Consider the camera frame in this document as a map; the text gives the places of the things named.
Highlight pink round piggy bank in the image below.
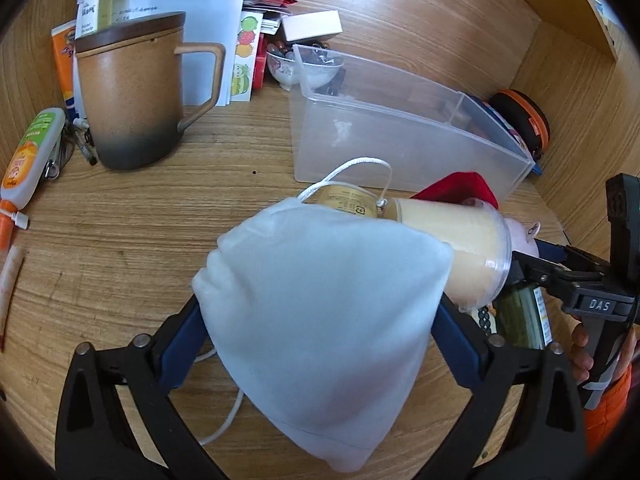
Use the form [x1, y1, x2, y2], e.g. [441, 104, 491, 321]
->
[504, 218, 541, 258]

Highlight dark green spray bottle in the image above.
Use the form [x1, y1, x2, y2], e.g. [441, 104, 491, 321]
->
[494, 284, 553, 350]

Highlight clear jar with cream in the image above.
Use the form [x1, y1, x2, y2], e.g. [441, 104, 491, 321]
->
[384, 198, 512, 312]

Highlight red velvet pouch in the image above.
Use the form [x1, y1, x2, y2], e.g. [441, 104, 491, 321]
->
[411, 171, 499, 209]

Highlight gold lotion tube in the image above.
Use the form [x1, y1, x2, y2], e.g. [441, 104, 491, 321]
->
[314, 183, 387, 218]

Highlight orange sleeve forearm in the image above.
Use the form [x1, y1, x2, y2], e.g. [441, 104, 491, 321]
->
[584, 365, 632, 456]

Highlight right hand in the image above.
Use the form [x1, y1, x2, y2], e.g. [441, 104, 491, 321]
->
[569, 323, 639, 385]

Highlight orange black round case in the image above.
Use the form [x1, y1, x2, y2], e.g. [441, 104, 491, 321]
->
[488, 89, 551, 162]

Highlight clear plastic storage bin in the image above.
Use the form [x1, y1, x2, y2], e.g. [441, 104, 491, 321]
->
[288, 50, 535, 200]

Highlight orange white glue tube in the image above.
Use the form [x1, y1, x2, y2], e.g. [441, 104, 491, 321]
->
[0, 106, 68, 252]

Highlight white bowl of trinkets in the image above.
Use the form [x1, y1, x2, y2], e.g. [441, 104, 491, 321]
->
[267, 44, 344, 91]

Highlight brown ceramic mug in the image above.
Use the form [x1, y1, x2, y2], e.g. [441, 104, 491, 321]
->
[76, 26, 226, 171]

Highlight fruit sticker strip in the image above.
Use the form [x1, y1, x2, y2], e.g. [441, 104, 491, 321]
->
[231, 11, 262, 102]

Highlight orange book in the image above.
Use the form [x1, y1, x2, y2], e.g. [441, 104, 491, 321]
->
[51, 20, 78, 122]

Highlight dark wooden mug lid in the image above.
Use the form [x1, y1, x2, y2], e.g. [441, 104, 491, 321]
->
[75, 11, 186, 54]

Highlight white paper folder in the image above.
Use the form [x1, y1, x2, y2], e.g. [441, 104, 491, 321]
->
[74, 0, 252, 108]

